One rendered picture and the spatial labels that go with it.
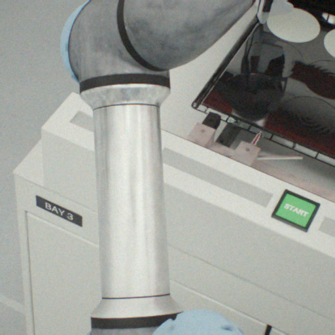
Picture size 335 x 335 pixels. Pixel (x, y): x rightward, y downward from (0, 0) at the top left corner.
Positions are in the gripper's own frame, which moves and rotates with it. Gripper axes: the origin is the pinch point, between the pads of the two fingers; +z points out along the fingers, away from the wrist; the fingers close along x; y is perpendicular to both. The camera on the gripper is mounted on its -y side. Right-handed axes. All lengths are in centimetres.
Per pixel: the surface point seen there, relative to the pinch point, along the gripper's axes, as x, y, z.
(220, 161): -39.8, -11.2, -4.4
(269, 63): -11.0, 0.8, 1.7
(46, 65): 85, -45, 92
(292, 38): -4.0, 5.9, 1.5
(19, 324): -11, -47, 92
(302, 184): -37.4, 3.2, 3.6
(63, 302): -36, -35, 42
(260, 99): -20.0, -1.8, 1.7
